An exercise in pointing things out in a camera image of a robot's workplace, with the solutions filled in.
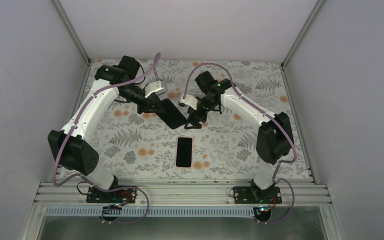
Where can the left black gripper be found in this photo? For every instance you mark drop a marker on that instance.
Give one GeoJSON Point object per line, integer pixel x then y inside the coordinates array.
{"type": "Point", "coordinates": [151, 102]}

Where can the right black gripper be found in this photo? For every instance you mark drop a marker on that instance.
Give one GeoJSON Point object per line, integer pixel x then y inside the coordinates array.
{"type": "Point", "coordinates": [194, 114]}

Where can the black phone case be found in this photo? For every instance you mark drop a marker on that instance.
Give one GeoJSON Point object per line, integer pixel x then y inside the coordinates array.
{"type": "Point", "coordinates": [171, 116]}

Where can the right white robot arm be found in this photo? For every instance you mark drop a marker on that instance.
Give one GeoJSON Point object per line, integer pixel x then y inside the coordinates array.
{"type": "Point", "coordinates": [274, 131]}

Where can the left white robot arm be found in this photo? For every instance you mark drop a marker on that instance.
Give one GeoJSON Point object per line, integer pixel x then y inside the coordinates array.
{"type": "Point", "coordinates": [71, 147]}

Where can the floral patterned table mat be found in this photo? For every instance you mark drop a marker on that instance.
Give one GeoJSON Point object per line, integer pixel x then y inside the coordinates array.
{"type": "Point", "coordinates": [134, 145]}

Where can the pink-edged black smartphone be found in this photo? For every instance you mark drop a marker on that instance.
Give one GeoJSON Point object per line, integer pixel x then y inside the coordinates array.
{"type": "Point", "coordinates": [184, 152]}

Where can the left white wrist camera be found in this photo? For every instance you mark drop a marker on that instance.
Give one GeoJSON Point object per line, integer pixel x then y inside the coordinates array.
{"type": "Point", "coordinates": [158, 87]}

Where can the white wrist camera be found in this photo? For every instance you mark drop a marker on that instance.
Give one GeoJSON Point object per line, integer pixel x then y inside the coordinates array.
{"type": "Point", "coordinates": [158, 87]}
{"type": "Point", "coordinates": [187, 100]}

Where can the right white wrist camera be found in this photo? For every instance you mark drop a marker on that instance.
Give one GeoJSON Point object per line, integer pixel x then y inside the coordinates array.
{"type": "Point", "coordinates": [187, 100]}

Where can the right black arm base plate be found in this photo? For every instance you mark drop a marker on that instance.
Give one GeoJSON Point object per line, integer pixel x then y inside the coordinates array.
{"type": "Point", "coordinates": [249, 195]}

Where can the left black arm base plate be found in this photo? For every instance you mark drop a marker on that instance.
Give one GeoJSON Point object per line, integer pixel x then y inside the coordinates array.
{"type": "Point", "coordinates": [122, 195]}

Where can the aluminium rail frame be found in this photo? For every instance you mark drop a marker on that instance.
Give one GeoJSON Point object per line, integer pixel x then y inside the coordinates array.
{"type": "Point", "coordinates": [189, 193]}

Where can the white slotted cable duct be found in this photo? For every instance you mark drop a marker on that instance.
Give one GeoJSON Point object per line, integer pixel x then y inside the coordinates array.
{"type": "Point", "coordinates": [153, 211]}

